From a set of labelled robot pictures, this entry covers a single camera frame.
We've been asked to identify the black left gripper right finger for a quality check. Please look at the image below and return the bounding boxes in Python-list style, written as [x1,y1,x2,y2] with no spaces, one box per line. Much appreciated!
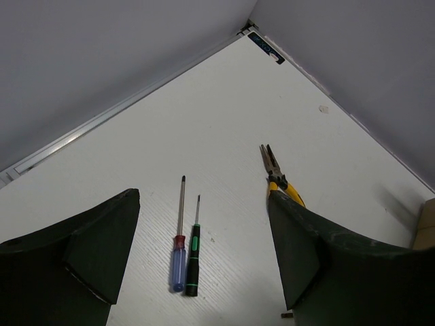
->
[268,191,434,325]

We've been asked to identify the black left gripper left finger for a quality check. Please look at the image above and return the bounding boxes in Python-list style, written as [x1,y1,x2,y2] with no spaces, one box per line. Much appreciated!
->
[1,188,140,325]

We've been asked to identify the tan plastic toolbox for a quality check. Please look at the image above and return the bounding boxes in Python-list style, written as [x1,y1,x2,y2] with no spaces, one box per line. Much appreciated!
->
[411,198,435,250]

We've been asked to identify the yellow black pliers near arm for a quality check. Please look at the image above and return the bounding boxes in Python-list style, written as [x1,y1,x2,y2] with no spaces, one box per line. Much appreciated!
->
[260,144,306,207]

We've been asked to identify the small brown hex key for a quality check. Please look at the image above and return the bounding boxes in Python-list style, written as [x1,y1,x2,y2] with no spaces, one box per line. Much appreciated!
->
[281,312,293,319]

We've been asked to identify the blue red screwdriver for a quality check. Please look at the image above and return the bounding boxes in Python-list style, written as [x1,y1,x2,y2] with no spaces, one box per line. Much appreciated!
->
[171,175,186,293]

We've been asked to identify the green black screwdriver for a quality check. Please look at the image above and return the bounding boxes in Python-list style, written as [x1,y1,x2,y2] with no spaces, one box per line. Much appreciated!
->
[184,195,201,297]

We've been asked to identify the blue table label left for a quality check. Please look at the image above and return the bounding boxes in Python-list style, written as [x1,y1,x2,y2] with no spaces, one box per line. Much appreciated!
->
[247,32,285,65]

